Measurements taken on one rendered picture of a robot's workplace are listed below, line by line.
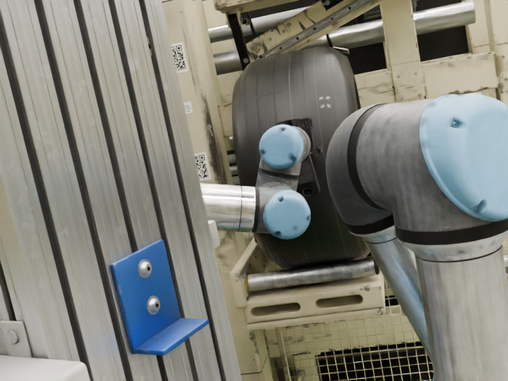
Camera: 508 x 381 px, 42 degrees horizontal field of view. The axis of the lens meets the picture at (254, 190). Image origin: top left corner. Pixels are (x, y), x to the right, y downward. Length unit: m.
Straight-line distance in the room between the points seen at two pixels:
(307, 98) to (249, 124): 0.15
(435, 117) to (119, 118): 0.29
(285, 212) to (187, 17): 0.84
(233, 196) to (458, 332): 0.48
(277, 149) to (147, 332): 0.57
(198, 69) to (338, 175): 1.07
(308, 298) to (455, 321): 1.04
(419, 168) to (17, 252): 0.36
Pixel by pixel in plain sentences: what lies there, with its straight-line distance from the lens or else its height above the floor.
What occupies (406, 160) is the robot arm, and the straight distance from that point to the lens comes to 0.63.
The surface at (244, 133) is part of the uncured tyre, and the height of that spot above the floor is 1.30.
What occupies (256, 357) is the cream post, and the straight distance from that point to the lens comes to 1.89.
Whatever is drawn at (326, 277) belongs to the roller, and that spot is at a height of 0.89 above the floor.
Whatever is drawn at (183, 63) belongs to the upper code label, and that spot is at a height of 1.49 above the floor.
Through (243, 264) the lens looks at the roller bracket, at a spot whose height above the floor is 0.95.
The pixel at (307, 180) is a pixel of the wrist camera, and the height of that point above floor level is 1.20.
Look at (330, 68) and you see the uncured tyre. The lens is 1.60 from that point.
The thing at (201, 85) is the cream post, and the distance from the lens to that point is 1.74.
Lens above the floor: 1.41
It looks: 9 degrees down
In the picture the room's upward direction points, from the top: 11 degrees counter-clockwise
